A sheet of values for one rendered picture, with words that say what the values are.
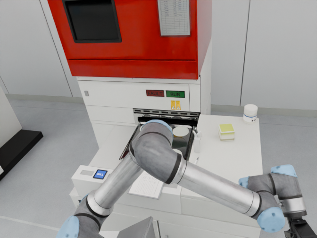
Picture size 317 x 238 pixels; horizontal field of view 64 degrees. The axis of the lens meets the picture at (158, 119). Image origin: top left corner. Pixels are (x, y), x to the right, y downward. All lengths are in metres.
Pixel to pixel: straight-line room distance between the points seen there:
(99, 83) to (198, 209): 1.00
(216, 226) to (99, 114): 1.08
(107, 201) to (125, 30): 0.88
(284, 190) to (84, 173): 0.91
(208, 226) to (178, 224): 0.15
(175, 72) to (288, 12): 1.72
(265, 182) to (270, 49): 2.20
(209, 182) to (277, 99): 2.60
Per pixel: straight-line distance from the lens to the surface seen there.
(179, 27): 1.34
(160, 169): 0.72
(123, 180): 0.92
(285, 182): 0.97
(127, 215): 1.42
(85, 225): 0.99
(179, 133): 1.56
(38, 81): 4.25
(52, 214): 2.57
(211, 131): 1.47
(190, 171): 0.74
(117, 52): 1.50
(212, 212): 1.21
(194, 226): 1.34
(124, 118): 1.79
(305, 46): 3.05
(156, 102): 1.63
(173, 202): 1.21
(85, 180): 1.32
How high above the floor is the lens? 1.87
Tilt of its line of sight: 35 degrees down
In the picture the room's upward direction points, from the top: 7 degrees counter-clockwise
